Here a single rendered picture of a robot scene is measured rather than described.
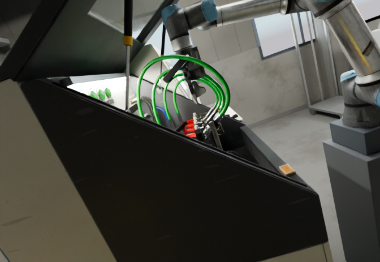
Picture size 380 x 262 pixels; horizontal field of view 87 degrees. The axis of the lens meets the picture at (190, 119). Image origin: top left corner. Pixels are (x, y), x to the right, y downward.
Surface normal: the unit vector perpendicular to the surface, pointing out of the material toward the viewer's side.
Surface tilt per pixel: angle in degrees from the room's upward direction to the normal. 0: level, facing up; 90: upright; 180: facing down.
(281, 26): 90
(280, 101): 90
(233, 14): 110
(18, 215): 90
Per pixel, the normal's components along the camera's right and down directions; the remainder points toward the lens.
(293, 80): 0.10, 0.22
